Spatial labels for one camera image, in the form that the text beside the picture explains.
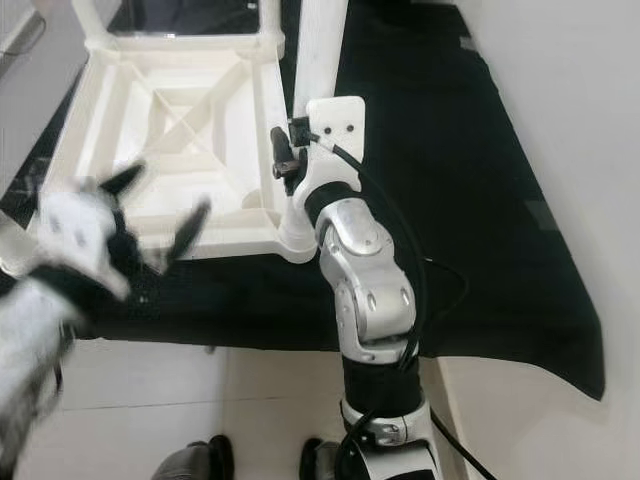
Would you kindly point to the white plastic children table top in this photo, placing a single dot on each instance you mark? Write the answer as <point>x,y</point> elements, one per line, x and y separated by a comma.
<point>200,120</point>

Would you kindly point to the white plastic table leg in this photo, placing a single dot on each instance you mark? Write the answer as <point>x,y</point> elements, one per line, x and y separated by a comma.
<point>271,20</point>
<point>95,22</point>
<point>320,50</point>

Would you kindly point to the grey tape piece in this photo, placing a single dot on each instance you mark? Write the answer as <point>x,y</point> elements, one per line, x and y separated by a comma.
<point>467,44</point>
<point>541,216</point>

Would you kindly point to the black tablecloth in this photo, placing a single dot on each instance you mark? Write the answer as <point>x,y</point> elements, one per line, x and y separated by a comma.
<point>460,200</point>

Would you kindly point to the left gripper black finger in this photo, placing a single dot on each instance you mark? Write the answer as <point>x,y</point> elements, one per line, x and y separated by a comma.
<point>191,228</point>
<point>123,178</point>

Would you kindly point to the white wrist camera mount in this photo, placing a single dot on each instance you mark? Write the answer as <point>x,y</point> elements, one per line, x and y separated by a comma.
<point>80,240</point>
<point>338,130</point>

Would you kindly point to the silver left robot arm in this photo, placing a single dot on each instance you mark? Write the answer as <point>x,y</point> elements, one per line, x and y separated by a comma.
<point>40,370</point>

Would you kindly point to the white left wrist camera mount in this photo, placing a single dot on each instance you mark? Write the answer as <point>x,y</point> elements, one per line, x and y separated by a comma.
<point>80,240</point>

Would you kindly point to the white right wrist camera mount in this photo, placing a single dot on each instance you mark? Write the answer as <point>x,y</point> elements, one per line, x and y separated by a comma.
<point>338,130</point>

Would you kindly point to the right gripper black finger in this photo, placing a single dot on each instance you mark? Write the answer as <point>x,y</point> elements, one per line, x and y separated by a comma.
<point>280,155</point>

